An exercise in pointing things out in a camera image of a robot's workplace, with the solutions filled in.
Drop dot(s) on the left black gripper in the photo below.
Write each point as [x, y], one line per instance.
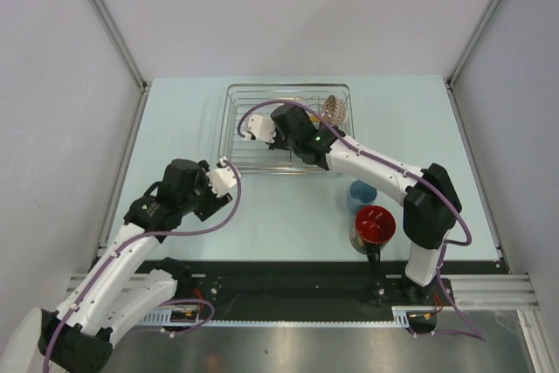
[213, 202]

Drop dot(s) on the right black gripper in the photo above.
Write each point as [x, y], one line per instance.
[277, 145]

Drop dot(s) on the red patterned small bowl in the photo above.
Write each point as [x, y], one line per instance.
[334, 111]

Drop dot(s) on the metal wire dish rack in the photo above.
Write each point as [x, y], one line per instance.
[244, 99]

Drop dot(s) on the blue ceramic cup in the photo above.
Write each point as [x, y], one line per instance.
[360, 195]

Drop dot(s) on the red black mug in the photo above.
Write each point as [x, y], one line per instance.
[372, 229]

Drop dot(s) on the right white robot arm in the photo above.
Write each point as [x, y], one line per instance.
[429, 200]

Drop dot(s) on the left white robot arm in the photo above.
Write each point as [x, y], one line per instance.
[82, 332]

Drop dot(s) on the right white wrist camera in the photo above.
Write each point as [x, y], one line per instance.
[260, 128]

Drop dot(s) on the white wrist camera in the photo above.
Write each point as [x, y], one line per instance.
[224, 177]
[260, 128]

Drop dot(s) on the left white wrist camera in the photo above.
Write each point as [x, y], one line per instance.
[224, 177]

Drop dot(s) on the white slotted cable duct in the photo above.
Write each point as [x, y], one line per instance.
[161, 318]

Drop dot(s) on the left aluminium frame post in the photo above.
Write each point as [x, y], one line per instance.
[119, 43]

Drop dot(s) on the aluminium frame post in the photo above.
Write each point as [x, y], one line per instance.
[483, 24]
[119, 43]

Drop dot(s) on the aluminium extrusion rail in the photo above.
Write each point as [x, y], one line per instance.
[497, 292]

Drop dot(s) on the right aluminium frame post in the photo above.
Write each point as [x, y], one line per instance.
[483, 24]

